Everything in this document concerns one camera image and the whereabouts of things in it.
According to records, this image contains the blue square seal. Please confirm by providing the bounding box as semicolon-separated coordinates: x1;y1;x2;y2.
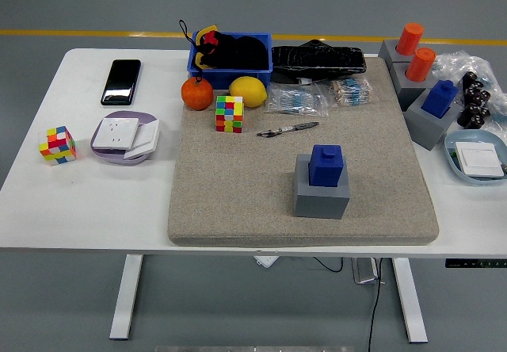
420;79;459;120
308;144;349;189

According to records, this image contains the grey seal holder block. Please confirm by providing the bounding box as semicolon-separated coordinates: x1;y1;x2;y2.
292;153;351;220
403;90;463;151
390;61;436;112
378;39;413;66

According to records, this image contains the orange cylinder seal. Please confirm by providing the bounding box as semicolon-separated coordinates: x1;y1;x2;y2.
395;22;425;56
405;47;437;82

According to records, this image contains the grey-brown mat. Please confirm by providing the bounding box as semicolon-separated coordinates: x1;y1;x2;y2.
167;56;440;247

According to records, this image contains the black silver pen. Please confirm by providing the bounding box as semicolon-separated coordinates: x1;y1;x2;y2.
256;121;320;138

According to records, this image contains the colourful puzzle cube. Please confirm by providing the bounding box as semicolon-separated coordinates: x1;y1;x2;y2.
215;95;244;134
38;125;78;166

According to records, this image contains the yellow lemon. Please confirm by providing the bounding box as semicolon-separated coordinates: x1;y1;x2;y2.
228;75;268;109

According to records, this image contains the large clear resistor bag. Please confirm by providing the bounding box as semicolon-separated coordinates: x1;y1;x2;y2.
264;82;330;118

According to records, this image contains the blue plastic bin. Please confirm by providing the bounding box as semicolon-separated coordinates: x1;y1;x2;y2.
186;31;274;90

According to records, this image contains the orange fruit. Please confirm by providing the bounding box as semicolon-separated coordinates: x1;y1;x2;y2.
181;77;215;112

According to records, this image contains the small clear resistor bag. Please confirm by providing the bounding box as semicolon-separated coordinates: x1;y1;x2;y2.
329;77;375;108

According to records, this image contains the purple plate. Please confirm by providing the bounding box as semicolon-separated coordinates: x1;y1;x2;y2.
90;110;160;166

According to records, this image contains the yellow red toy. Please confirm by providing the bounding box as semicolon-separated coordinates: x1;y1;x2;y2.
191;24;221;70

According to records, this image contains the black smartphone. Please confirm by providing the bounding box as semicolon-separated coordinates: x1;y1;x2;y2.
100;59;142;106

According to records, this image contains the white table leg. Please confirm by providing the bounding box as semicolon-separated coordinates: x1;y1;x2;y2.
391;257;429;344
109;253;143;340

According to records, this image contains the light blue plate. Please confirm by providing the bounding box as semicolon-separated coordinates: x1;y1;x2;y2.
443;129;507;186

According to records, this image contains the crumpled clear plastic bag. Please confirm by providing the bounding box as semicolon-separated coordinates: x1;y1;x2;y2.
431;50;507;131

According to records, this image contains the black table control panel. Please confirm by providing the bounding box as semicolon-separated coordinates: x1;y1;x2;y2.
444;258;507;270

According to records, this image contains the white switch panel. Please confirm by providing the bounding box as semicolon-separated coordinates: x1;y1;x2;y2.
454;140;505;178
123;118;161;161

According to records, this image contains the black drawstring pouch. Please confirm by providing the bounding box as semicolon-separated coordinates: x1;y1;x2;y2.
178;19;269;84

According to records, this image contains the short black cable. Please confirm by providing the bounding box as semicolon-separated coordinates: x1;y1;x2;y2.
312;256;344;273

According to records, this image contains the white wall socket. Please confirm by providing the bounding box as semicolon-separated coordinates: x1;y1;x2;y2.
92;117;140;151

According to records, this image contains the long black cable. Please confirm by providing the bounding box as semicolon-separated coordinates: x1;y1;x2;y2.
367;257;385;352

